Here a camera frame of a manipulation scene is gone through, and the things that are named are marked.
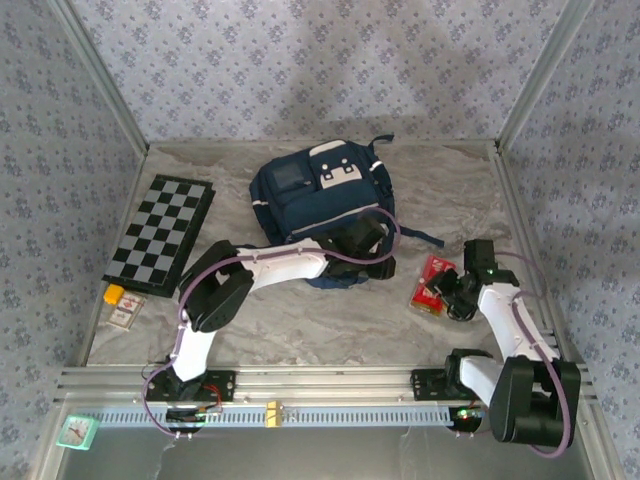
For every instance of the aluminium side rail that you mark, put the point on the aluminium side rail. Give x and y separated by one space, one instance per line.
532 240

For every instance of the navy blue backpack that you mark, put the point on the navy blue backpack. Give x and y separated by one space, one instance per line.
320 200

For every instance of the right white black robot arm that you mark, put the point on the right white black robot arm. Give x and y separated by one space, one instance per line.
505 320

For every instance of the red rectangular box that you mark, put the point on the red rectangular box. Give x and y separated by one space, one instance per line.
425 300

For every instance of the mint green alarm clock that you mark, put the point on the mint green alarm clock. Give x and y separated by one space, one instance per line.
76 432

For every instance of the aluminium mounting rail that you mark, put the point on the aluminium mounting rail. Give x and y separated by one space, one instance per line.
320 385

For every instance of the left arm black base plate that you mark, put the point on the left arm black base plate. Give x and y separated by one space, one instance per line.
225 385

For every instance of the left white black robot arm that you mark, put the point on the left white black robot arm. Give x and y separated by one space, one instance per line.
285 265

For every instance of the aluminium frame post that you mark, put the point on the aluminium frame post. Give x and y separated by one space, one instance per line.
542 75
102 77

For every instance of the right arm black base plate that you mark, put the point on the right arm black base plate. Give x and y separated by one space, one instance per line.
425 385

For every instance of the black grey folding chessboard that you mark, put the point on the black grey folding chessboard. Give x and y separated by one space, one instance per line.
160 230

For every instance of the brass connector block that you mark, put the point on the brass connector block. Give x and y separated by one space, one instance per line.
274 415

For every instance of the playing card box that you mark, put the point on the playing card box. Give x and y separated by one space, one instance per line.
125 312

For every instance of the small orange block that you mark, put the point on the small orange block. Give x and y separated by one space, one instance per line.
113 294

